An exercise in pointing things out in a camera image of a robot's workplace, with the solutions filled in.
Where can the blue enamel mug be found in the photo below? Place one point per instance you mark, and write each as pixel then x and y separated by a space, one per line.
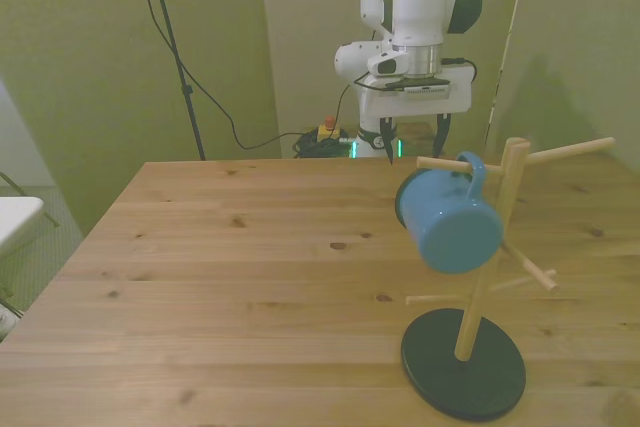
pixel 450 227

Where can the yellow emergency stop box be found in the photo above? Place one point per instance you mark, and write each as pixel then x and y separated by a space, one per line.
pixel 327 133

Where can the black tripod stand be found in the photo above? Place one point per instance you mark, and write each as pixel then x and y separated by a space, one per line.
pixel 187 92

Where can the white folding table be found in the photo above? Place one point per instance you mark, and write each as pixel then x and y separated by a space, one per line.
pixel 15 217

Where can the wooden mug tree black base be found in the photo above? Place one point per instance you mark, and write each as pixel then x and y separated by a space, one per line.
pixel 465 377

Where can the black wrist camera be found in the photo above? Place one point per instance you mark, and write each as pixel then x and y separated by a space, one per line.
pixel 425 83

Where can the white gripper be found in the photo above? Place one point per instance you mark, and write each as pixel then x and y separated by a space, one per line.
pixel 460 97

